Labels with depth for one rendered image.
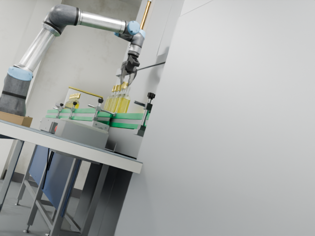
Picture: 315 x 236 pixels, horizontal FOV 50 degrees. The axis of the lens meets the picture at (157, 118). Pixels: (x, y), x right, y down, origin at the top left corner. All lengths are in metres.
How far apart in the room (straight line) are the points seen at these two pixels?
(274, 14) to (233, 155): 0.30
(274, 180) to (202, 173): 0.20
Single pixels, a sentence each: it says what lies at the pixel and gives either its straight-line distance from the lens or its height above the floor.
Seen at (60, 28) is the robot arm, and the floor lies 1.32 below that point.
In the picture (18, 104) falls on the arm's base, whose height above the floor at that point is 0.85.
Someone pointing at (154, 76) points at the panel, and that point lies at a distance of 2.05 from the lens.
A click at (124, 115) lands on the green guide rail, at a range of 1.80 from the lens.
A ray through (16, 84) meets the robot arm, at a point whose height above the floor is 0.93.
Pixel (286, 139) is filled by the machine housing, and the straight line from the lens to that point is 0.62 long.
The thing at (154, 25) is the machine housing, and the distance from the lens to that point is 2.48.
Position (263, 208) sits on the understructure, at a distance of 0.62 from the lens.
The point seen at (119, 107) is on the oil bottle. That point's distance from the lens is 1.97.
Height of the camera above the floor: 0.76
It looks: 7 degrees up
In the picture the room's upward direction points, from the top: 16 degrees clockwise
